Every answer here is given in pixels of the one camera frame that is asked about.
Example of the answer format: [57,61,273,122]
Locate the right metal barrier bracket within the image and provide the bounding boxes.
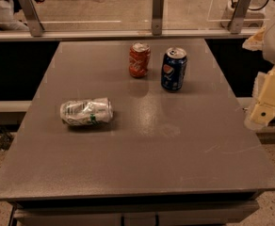
[228,0,251,34]

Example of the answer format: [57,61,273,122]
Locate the grey table cabinet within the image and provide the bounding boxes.
[8,192,259,226]

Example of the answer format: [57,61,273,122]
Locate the blue pepsi can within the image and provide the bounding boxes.
[161,47,187,91]

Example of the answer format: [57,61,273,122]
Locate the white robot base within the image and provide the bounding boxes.
[220,0,274,29]

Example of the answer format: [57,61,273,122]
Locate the left metal barrier bracket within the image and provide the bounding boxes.
[18,0,44,37]

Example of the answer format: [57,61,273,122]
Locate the clear acrylic barrier panel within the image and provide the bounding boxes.
[0,0,275,33]

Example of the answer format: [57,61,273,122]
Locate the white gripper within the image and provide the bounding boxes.
[242,14,275,130]

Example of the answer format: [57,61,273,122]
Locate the crushed white green can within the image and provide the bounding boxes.
[59,98,113,126]

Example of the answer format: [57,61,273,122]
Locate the metal barrier bracket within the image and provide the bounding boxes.
[152,0,164,36]
[18,0,44,37]
[228,0,251,34]

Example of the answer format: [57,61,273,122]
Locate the red coca-cola can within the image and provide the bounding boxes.
[129,42,151,78]

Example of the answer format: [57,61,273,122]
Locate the middle metal barrier bracket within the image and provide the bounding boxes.
[152,0,164,36]

